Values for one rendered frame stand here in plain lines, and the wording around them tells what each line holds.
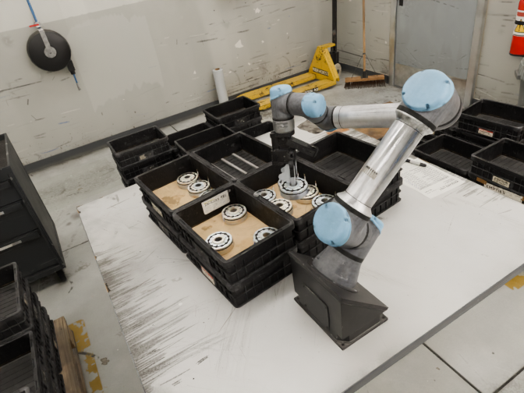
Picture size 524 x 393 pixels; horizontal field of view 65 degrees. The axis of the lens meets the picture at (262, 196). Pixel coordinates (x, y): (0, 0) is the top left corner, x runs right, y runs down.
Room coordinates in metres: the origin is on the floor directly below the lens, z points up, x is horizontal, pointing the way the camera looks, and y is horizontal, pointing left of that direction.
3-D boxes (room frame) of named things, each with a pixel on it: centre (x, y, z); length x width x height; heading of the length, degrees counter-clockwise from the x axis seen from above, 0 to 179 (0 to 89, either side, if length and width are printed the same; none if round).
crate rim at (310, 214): (1.38, -0.13, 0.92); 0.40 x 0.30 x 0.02; 31
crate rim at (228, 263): (1.22, 0.13, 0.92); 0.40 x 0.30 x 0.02; 31
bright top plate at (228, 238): (1.19, 0.19, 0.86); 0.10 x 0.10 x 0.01
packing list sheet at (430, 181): (1.61, -0.77, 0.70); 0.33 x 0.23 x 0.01; 25
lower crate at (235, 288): (1.22, 0.13, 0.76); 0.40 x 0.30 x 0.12; 31
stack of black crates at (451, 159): (2.14, -1.21, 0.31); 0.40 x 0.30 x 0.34; 25
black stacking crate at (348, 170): (1.53, -0.38, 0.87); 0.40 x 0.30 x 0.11; 31
